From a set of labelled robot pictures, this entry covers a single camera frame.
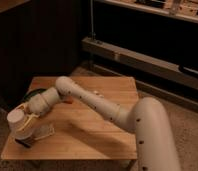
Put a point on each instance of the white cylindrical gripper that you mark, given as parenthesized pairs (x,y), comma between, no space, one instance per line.
(39,104)

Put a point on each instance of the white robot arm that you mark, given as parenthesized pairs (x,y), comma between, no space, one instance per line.
(147,120)

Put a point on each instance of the black eraser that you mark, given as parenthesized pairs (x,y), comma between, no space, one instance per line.
(26,143)

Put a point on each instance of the green bowl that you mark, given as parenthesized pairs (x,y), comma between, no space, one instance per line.
(31,94)

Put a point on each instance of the red carrot toy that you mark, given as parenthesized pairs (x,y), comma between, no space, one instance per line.
(68,100)

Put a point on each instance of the wooden table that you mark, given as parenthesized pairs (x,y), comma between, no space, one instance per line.
(80,133)

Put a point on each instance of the white tube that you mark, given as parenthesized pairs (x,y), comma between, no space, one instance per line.
(97,93)

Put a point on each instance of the metal pole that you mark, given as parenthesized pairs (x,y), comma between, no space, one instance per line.
(92,34)

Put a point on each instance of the wooden shelf unit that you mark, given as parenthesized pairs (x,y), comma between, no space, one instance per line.
(158,44)

